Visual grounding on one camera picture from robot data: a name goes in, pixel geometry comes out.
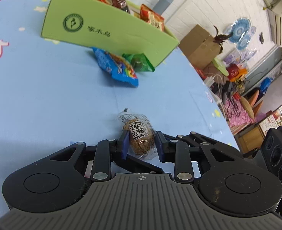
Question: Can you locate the small green snack packet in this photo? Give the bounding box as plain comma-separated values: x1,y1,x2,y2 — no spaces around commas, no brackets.
122,52,156,73

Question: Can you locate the light green box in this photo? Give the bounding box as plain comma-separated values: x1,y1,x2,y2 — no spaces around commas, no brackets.
211,57,230,77

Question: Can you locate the blue paper fan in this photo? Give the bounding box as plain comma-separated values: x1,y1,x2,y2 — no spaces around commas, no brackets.
227,17,252,42
235,26,256,49

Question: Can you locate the small clear brown cake packet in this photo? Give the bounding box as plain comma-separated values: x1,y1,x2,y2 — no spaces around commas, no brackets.
117,111,158,160

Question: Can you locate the pink floral cloth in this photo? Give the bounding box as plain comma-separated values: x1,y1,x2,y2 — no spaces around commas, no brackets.
224,98,255,127

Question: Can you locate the brown cardboard box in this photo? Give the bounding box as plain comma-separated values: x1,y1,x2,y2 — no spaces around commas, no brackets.
178,24,224,70

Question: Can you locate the dark dried plant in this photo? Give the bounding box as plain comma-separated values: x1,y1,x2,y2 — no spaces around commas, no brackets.
213,25,235,53

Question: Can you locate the green cardboard box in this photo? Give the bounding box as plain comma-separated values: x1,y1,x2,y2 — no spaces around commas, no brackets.
40,0,180,68

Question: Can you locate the dark brown chocolate packet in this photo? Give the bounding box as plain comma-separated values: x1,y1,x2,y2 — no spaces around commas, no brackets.
110,0,131,13

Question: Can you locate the white power strip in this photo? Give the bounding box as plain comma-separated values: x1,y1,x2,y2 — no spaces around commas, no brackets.
204,73,224,103

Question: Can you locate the blue plastic bag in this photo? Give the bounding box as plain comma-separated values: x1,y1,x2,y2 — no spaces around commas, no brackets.
259,77,273,94

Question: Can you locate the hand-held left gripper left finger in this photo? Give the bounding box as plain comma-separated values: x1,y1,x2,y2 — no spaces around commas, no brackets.
49,132,130,181

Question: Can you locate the red snack packet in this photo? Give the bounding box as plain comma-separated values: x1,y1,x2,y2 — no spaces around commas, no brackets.
140,3,165,32

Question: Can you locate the blue snack packet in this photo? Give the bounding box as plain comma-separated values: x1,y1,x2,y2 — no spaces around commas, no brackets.
92,47,139,88

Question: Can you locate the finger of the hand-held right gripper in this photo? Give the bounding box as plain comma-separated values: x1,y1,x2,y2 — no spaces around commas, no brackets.
112,153,165,173
162,131,239,152

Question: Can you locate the red box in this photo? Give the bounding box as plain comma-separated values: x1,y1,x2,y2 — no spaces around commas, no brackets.
227,63,248,82

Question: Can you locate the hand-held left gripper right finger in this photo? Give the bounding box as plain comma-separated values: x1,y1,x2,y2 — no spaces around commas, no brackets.
154,131,242,184

